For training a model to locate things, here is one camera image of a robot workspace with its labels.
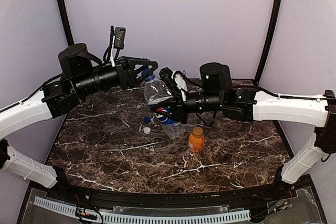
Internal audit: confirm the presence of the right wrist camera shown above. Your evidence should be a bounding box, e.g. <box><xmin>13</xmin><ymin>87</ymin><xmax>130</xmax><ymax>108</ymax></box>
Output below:
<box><xmin>159</xmin><ymin>67</ymin><xmax>188</xmax><ymax>102</ymax></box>

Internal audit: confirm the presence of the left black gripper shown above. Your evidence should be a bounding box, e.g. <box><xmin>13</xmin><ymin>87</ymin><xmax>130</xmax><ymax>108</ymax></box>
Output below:
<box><xmin>74</xmin><ymin>55</ymin><xmax>159</xmax><ymax>97</ymax></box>

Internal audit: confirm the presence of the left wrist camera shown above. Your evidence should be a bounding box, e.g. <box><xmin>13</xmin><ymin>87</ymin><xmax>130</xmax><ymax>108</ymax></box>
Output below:
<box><xmin>103</xmin><ymin>26</ymin><xmax>126</xmax><ymax>66</ymax></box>

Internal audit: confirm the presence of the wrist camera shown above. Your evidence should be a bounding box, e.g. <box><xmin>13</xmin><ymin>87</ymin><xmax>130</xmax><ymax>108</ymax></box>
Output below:
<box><xmin>103</xmin><ymin>26</ymin><xmax>126</xmax><ymax>66</ymax></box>
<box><xmin>159</xmin><ymin>67</ymin><xmax>188</xmax><ymax>102</ymax></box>

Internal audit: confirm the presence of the right black frame post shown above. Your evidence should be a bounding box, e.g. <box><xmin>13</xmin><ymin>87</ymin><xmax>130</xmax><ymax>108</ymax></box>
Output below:
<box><xmin>254</xmin><ymin>0</ymin><xmax>281</xmax><ymax>86</ymax></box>

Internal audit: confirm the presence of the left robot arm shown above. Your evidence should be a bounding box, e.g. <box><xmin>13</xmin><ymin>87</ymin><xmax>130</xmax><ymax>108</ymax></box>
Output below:
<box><xmin>1</xmin><ymin>43</ymin><xmax>158</xmax><ymax>201</ymax></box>

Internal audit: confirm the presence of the orange juice bottle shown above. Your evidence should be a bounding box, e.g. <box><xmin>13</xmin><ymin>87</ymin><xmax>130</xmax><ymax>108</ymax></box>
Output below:
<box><xmin>188</xmin><ymin>127</ymin><xmax>205</xmax><ymax>153</ymax></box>

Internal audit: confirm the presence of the white slotted cable duct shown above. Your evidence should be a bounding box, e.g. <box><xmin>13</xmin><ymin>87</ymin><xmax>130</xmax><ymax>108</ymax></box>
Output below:
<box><xmin>34</xmin><ymin>196</ymin><xmax>250</xmax><ymax>223</ymax></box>

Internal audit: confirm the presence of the black front rail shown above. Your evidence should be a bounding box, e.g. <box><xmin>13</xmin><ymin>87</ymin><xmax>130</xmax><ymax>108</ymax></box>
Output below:
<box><xmin>47</xmin><ymin>185</ymin><xmax>289</xmax><ymax>209</ymax></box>

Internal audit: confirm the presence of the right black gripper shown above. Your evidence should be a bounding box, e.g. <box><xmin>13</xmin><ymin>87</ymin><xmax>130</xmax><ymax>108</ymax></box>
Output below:
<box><xmin>151</xmin><ymin>87</ymin><xmax>224</xmax><ymax>123</ymax></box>

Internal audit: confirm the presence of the black frame post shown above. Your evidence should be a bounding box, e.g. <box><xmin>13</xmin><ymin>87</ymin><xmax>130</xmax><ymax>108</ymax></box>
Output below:
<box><xmin>254</xmin><ymin>0</ymin><xmax>281</xmax><ymax>86</ymax></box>
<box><xmin>57</xmin><ymin>0</ymin><xmax>74</xmax><ymax>46</ymax></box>

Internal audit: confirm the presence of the left black frame post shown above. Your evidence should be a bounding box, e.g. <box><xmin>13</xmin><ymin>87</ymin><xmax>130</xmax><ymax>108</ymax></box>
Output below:
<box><xmin>57</xmin><ymin>0</ymin><xmax>74</xmax><ymax>46</ymax></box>

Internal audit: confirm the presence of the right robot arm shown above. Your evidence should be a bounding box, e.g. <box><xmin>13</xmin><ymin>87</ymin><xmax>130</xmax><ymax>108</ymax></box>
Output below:
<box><xmin>149</xmin><ymin>62</ymin><xmax>335</xmax><ymax>200</ymax></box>

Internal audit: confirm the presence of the white bottle cap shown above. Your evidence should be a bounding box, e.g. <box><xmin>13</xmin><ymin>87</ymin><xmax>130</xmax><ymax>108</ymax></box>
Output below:
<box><xmin>143</xmin><ymin>127</ymin><xmax>151</xmax><ymax>134</ymax></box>

